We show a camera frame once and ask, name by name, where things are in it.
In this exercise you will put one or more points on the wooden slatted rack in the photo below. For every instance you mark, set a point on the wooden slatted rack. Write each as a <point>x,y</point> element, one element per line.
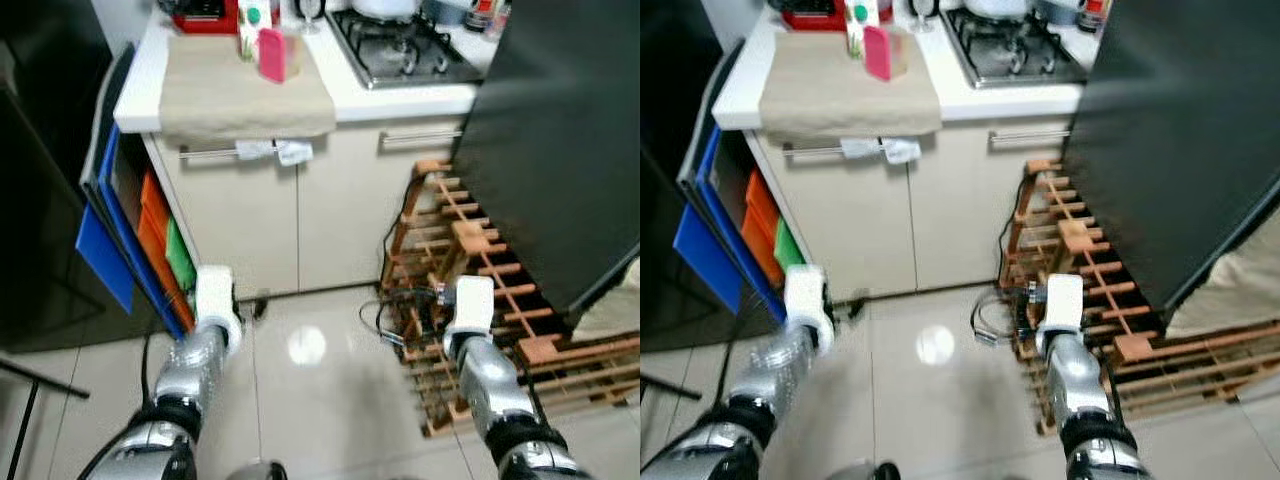
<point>475,235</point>
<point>1075,235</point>

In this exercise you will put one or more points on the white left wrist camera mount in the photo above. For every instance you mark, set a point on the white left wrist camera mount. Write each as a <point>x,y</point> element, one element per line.
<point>215,295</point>
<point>805,295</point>

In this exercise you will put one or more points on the grey robot left leg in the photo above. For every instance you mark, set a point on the grey robot left leg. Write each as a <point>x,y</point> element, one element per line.
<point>255,470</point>
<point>865,472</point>

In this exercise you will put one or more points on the steel gas stove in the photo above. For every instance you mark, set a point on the steel gas stove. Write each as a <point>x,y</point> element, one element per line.
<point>1020,55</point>
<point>410,55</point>

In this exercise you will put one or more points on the tall black appliance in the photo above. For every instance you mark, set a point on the tall black appliance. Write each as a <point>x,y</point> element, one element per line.
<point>40,200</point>
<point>665,200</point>

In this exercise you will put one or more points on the beige kitchen cabinet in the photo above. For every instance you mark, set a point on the beige kitchen cabinet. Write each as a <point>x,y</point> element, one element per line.
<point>900,220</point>
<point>300,220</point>

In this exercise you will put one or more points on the white paper tag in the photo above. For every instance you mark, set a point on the white paper tag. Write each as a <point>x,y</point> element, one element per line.
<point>255,150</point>
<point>293,152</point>
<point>900,150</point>
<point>860,148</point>

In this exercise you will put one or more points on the tan counter mat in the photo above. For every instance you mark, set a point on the tan counter mat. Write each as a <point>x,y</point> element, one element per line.
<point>845,100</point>
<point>240,100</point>

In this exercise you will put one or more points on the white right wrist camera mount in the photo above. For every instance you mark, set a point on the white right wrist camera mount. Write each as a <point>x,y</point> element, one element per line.
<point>472,300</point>
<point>1062,300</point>

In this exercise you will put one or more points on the red espresso machine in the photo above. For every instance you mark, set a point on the red espresso machine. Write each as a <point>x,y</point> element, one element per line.
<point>815,20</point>
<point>205,22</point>

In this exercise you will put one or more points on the pink lidded plastic container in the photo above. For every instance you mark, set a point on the pink lidded plastic container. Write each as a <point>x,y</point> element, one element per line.
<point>877,55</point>
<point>270,55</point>

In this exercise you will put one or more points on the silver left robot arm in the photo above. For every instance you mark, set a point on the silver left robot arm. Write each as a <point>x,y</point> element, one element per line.
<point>785,365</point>
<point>195,365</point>

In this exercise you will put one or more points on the large wrinkled beige cloth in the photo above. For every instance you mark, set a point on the large wrinkled beige cloth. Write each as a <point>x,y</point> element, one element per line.
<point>1240,290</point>
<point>615,315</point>

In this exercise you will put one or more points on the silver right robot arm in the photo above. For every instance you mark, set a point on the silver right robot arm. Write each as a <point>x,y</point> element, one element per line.
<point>490,385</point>
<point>1075,385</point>

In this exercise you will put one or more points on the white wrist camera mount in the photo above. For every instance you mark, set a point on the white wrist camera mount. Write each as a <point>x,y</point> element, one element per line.
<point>215,295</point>
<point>805,295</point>
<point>1062,300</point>
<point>472,300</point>

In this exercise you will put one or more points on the white green red carton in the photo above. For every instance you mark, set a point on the white green red carton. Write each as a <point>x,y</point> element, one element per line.
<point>858,25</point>
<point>252,25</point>

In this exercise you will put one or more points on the black mini fridge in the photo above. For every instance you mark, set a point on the black mini fridge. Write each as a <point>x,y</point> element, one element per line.
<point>560,130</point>
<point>1180,130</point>

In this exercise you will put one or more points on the clear wine glass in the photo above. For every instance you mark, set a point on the clear wine glass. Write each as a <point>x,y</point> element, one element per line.
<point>305,15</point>
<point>920,12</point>

